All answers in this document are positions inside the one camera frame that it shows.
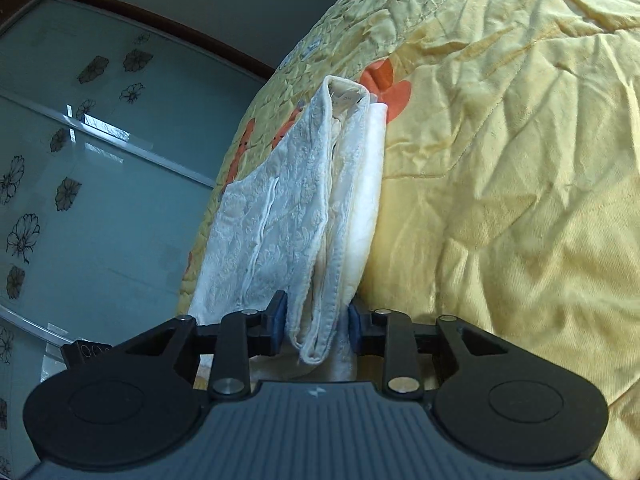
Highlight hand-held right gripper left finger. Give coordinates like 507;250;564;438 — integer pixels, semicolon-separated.
112;291;290;401

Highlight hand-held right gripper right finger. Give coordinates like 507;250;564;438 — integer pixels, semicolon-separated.
347;300;506;401

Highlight white embroidered pants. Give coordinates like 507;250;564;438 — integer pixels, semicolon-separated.
187;75;388;383

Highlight floral glass wardrobe door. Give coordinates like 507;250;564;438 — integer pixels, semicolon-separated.
0;0;276;461

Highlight yellow floral quilt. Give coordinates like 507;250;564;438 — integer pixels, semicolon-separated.
177;0;640;476

